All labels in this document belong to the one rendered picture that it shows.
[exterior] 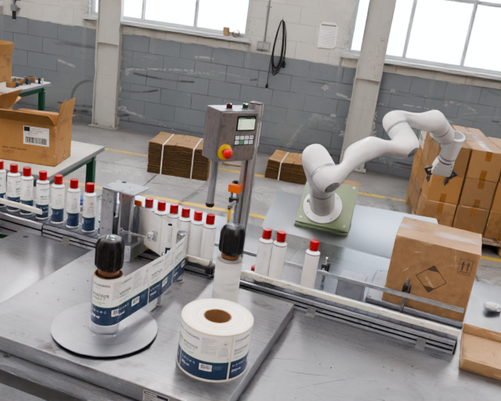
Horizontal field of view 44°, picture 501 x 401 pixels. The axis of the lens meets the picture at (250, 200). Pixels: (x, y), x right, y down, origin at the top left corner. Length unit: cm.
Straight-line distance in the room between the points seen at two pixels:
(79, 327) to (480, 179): 422
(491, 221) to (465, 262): 337
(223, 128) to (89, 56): 612
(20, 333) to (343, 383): 95
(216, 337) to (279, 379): 30
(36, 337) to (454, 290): 143
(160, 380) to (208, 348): 16
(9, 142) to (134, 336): 216
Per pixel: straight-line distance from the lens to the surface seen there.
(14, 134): 380
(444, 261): 233
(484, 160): 552
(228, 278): 199
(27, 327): 194
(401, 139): 278
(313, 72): 758
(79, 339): 186
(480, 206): 563
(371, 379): 197
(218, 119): 220
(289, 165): 665
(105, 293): 182
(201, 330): 167
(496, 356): 230
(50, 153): 374
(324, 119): 764
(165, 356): 182
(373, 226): 324
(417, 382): 202
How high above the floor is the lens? 188
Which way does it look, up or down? 18 degrees down
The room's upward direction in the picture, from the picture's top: 8 degrees clockwise
